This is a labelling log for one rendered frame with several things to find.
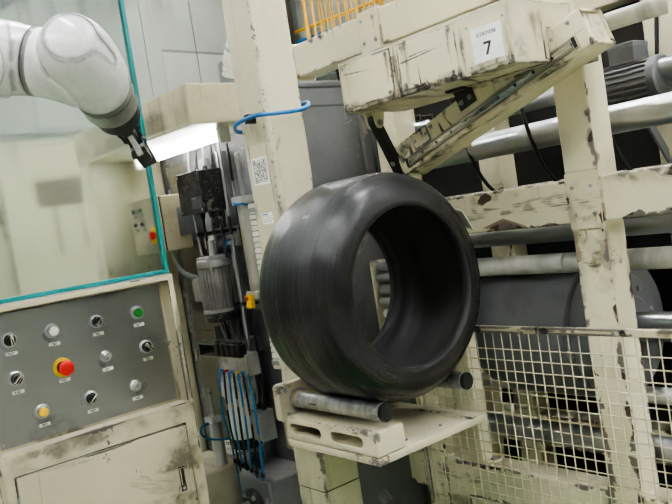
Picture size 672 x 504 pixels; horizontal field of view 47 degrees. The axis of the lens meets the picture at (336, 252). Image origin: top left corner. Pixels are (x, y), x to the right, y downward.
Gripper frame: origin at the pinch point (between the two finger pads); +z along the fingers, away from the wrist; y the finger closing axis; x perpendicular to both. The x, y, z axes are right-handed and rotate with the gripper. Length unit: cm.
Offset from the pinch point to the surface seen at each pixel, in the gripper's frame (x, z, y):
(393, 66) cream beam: -66, 49, 15
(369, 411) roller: -16, 49, -58
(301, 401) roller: -3, 69, -47
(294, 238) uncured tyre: -19.6, 37.5, -16.7
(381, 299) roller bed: -39, 103, -28
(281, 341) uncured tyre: -6, 48, -34
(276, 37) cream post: -44, 52, 40
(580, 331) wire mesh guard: -70, 54, -67
